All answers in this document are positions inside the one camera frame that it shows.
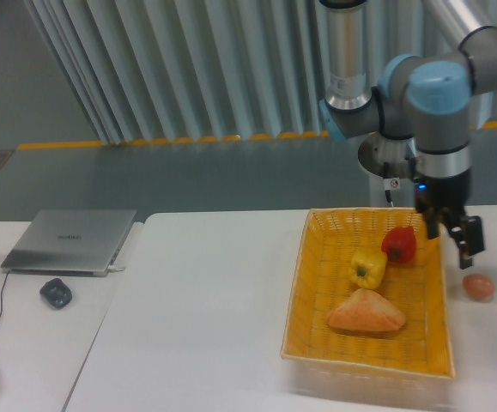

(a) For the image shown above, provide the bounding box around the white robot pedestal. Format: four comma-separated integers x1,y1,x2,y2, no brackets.
367,173,414,208

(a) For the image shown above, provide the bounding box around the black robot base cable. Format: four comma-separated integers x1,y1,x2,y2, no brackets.
382,161,394,209

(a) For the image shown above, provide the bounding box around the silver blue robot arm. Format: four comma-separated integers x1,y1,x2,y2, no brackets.
321,1,497,269

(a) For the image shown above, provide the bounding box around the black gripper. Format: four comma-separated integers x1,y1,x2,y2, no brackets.
414,170,485,270

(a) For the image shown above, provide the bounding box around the silver closed laptop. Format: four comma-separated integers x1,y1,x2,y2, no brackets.
1,209,136,276

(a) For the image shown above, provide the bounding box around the white laptop charger plug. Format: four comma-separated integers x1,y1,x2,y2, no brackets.
107,265,125,274

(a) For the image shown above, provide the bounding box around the yellow woven basket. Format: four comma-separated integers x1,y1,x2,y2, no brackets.
281,208,455,379

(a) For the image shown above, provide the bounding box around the brown egg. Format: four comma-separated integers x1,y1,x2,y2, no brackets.
463,274,495,300

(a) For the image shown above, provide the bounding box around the red bell pepper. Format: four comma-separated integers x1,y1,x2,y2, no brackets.
381,226,416,264

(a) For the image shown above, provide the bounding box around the triangular bread slice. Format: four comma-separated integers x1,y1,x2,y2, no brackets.
326,288,406,332

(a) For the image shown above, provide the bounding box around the yellow bell pepper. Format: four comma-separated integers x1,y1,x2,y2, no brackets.
349,250,388,289

